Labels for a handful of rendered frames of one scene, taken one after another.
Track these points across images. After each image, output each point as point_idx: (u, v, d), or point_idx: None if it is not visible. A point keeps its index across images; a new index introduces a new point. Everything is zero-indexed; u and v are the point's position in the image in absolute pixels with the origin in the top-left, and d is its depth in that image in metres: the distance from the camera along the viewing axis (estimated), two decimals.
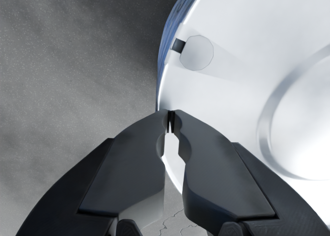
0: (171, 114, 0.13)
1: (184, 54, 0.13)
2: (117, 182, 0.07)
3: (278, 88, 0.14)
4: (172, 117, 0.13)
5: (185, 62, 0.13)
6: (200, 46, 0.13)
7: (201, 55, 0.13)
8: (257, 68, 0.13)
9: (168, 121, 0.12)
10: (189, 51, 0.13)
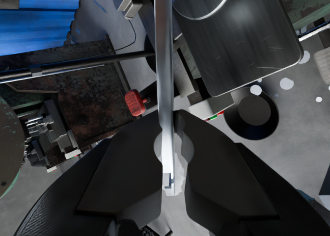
0: (174, 114, 0.13)
1: None
2: (114, 182, 0.07)
3: None
4: (175, 117, 0.13)
5: None
6: None
7: None
8: None
9: None
10: None
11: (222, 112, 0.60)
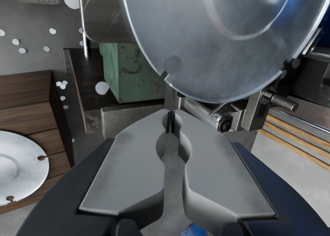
0: (171, 114, 0.13)
1: (170, 72, 0.22)
2: (117, 182, 0.07)
3: (213, 20, 0.21)
4: (172, 117, 0.13)
5: (174, 73, 0.22)
6: (170, 62, 0.21)
7: (175, 63, 0.21)
8: (196, 31, 0.21)
9: (168, 121, 0.12)
10: (170, 69, 0.22)
11: None
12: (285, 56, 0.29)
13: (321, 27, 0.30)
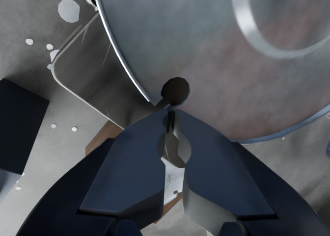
0: (171, 114, 0.13)
1: None
2: (117, 182, 0.07)
3: None
4: (172, 117, 0.13)
5: None
6: None
7: None
8: None
9: (168, 121, 0.12)
10: None
11: None
12: None
13: None
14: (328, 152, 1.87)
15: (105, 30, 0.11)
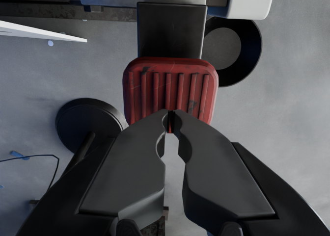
0: (171, 114, 0.13)
1: None
2: (117, 182, 0.07)
3: None
4: (172, 117, 0.13)
5: None
6: None
7: None
8: None
9: (168, 121, 0.12)
10: None
11: None
12: None
13: None
14: None
15: None
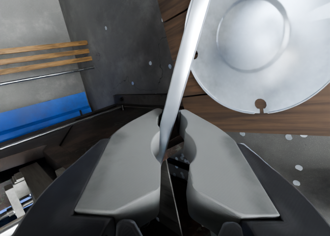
0: (177, 114, 0.13)
1: (158, 220, 0.93)
2: (112, 182, 0.07)
3: None
4: (178, 117, 0.13)
5: (158, 220, 0.93)
6: (157, 218, 0.93)
7: (157, 218, 0.93)
8: None
9: None
10: (158, 219, 0.93)
11: None
12: None
13: None
14: None
15: None
